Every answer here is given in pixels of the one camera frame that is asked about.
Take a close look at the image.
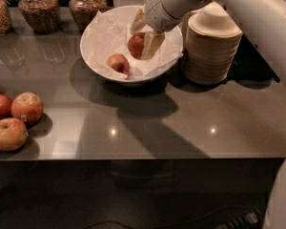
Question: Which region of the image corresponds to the white paper bowl liner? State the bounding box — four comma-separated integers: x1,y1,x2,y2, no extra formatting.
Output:
83,7,184,80

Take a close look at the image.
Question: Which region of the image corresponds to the yellow red front apple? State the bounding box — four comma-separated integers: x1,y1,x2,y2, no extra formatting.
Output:
0,117,29,152

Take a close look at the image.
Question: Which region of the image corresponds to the stack of paper bowls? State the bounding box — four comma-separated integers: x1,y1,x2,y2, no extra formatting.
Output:
181,2,242,85
181,10,200,38

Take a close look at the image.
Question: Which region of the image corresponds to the dark red apple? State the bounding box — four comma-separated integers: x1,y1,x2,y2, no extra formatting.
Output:
0,94,13,122

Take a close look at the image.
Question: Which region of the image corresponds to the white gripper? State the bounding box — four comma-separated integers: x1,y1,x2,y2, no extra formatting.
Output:
130,0,186,60

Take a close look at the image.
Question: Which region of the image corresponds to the yellowish red apple in bowl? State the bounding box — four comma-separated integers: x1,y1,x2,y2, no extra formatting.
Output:
106,53,130,75

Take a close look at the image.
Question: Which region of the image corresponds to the front stack of paper bowls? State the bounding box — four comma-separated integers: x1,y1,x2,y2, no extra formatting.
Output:
181,2,242,85

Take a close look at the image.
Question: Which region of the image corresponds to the black cable plug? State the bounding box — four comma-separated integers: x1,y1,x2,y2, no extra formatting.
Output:
214,210,263,229

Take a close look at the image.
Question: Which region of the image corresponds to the white ceramic bowl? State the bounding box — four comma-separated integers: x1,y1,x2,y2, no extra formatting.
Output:
79,5,184,85

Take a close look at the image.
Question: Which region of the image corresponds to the red apple with sticker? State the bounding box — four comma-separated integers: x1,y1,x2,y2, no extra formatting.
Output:
10,92,44,126

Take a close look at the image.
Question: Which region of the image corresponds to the right glass cereal jar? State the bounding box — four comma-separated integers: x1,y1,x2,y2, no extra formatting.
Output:
69,0,107,31

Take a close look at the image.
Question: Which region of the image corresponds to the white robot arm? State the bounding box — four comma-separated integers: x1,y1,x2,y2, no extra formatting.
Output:
132,0,286,229

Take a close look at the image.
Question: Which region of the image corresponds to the rear stack of paper bowls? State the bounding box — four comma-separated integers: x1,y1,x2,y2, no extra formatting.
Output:
181,10,200,38

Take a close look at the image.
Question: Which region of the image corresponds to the middle glass cereal jar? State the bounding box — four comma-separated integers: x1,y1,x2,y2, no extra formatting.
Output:
18,0,60,34

